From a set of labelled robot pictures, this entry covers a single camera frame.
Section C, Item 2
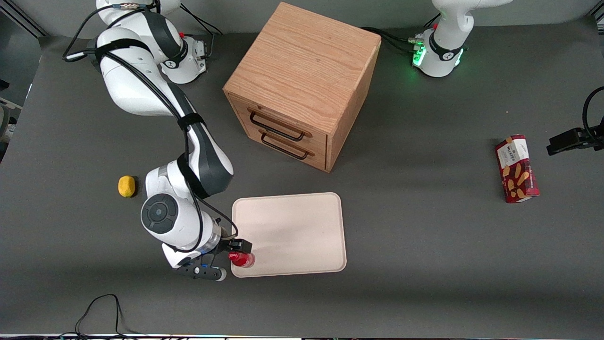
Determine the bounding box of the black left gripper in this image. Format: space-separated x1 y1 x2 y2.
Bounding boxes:
546 125 604 156

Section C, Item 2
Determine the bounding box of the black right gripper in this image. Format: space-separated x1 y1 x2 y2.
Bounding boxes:
207 232 253 258

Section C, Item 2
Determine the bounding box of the red coke bottle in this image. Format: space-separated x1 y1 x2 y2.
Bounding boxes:
228 253 256 268

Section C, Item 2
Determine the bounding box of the beige plastic tray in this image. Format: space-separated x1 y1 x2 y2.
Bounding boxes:
231 192 347 278

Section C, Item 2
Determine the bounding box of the red cookie box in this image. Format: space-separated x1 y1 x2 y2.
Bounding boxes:
495 134 540 204

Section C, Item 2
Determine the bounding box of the yellow lemon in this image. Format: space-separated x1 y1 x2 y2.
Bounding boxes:
117 175 136 198

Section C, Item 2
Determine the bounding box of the wooden drawer cabinet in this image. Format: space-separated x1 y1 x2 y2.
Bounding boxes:
223 1 382 173

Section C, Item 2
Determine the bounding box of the grey metal stand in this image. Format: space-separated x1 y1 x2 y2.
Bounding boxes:
0 97 23 145

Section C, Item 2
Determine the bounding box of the black looped gripper cable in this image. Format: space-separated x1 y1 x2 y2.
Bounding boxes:
582 86 604 138

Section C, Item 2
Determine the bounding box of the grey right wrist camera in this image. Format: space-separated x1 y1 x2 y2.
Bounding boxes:
172 264 227 282

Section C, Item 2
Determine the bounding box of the wooden drawer with short handle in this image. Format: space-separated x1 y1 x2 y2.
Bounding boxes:
243 127 328 171

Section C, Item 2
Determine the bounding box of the short black drawer handle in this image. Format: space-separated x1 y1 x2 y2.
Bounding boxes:
260 132 310 161

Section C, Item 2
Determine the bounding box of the long black drawer handle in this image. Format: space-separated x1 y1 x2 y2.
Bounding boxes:
248 110 306 142

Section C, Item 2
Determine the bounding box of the wooden drawer with long handle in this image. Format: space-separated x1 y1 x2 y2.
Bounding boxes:
230 96 328 153

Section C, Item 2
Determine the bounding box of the thin black table cable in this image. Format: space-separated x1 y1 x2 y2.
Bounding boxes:
75 294 144 338

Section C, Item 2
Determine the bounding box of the black left base cable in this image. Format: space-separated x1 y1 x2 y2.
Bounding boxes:
361 26 425 53

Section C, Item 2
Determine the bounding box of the black base cable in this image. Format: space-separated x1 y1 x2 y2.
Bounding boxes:
361 26 425 53
179 4 226 36

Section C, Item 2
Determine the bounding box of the black right base cable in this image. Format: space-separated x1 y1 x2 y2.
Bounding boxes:
179 4 226 36

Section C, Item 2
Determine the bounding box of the aluminium frame profile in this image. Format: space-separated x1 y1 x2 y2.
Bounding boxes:
0 7 49 38

